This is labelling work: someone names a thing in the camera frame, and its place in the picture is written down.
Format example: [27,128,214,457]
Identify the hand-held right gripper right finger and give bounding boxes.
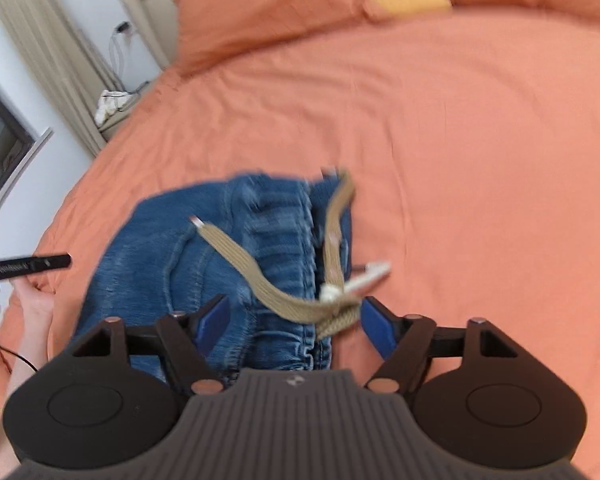
[361,296,520,395]

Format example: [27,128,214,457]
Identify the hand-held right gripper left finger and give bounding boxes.
[70,294,231,396]

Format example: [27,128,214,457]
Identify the blue denim pants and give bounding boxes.
[72,166,393,386]

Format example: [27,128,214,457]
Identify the person's left forearm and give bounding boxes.
[0,277,57,467]

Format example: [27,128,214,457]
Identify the dark framed window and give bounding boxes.
[0,76,54,243]

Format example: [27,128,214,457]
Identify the orange bed sheet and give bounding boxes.
[0,7,600,478]

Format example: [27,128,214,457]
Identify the white power strip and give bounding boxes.
[94,88,132,126]

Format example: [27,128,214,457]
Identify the beige curtain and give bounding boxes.
[0,0,123,157]

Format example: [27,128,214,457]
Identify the beige headboard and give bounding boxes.
[116,0,423,70]

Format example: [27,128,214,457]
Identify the thin black cable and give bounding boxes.
[0,341,40,370]

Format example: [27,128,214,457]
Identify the wall charger cable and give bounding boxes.
[107,20,153,98]

